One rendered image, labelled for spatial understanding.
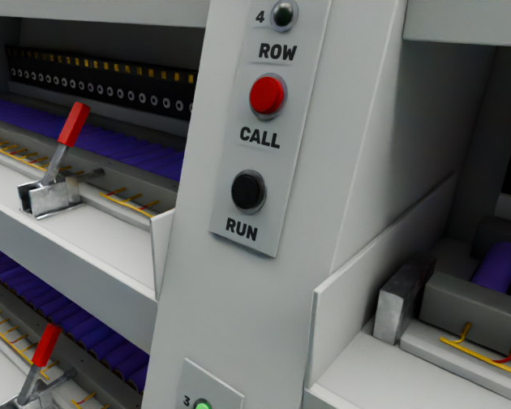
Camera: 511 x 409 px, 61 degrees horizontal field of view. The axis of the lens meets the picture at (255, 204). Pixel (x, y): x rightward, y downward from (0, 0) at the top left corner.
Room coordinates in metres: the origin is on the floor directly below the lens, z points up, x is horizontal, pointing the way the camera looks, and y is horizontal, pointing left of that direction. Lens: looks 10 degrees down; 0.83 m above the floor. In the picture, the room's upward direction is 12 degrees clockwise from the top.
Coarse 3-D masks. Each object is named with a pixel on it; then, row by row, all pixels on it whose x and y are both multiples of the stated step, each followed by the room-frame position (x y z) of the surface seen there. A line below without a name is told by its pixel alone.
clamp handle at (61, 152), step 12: (72, 108) 0.35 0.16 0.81; (84, 108) 0.34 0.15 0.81; (72, 120) 0.34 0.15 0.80; (84, 120) 0.35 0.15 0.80; (72, 132) 0.34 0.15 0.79; (60, 144) 0.34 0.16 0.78; (72, 144) 0.34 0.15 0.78; (60, 156) 0.33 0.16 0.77; (48, 168) 0.33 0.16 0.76; (48, 180) 0.33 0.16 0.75
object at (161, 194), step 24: (0, 120) 0.51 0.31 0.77; (0, 144) 0.46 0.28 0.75; (24, 144) 0.45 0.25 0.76; (48, 144) 0.42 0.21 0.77; (72, 168) 0.40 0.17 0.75; (96, 168) 0.38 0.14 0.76; (120, 168) 0.37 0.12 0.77; (120, 192) 0.36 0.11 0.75; (144, 192) 0.34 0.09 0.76; (168, 192) 0.32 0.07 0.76
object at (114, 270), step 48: (48, 96) 0.63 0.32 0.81; (0, 192) 0.36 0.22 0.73; (96, 192) 0.37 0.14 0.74; (0, 240) 0.35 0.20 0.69; (48, 240) 0.29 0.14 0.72; (96, 240) 0.29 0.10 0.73; (144, 240) 0.29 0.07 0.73; (96, 288) 0.26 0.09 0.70; (144, 288) 0.24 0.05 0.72; (144, 336) 0.24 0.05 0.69
